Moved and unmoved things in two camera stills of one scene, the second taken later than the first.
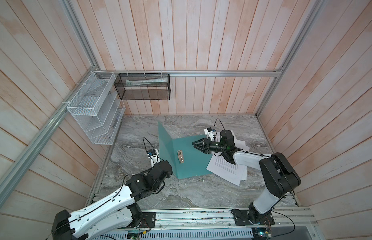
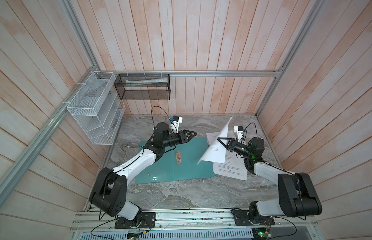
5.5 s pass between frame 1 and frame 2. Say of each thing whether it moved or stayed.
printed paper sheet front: moved
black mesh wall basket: stayed
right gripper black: moved
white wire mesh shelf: stayed
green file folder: stayed
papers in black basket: stayed
